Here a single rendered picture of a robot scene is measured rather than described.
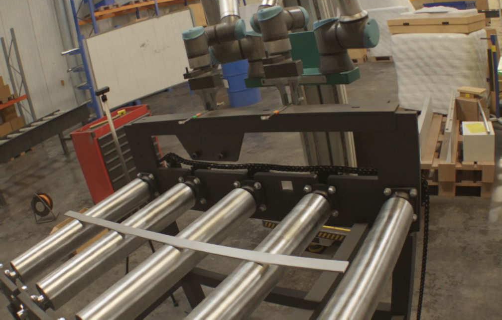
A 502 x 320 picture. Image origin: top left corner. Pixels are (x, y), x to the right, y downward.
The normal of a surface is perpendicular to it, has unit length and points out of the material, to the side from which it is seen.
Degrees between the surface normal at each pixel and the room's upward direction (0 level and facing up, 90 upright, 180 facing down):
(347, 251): 0
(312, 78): 90
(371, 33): 95
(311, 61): 90
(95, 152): 90
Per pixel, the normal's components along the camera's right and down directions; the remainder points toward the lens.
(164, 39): 0.52, 0.18
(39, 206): 0.11, 0.32
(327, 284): -0.22, -0.92
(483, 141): -0.50, 0.40
